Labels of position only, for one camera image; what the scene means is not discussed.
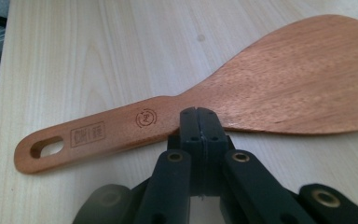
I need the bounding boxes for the wooden rice spatula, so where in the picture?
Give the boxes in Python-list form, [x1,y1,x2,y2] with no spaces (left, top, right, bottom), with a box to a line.
[13,13,358,175]

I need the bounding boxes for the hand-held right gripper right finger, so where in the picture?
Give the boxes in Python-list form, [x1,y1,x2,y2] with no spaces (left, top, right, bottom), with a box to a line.
[199,106,236,198]

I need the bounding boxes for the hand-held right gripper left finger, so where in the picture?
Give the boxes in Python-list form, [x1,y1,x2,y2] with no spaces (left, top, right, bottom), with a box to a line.
[167,106,204,198]

